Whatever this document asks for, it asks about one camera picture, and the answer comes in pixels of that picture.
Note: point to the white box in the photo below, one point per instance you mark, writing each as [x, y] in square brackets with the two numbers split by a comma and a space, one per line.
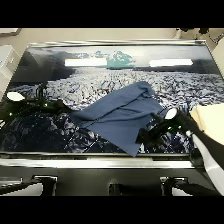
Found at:
[7, 61]

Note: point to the blue garment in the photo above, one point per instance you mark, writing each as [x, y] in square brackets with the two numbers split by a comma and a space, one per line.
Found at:
[120, 116]

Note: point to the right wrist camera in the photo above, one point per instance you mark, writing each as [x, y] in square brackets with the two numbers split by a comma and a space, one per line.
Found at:
[156, 118]

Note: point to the silver frame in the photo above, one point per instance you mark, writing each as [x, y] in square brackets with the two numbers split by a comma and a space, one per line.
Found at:
[100, 163]

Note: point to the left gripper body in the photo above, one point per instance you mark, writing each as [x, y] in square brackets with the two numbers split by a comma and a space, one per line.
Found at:
[60, 106]

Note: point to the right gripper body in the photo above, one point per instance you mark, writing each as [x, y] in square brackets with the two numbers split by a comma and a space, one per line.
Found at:
[146, 137]

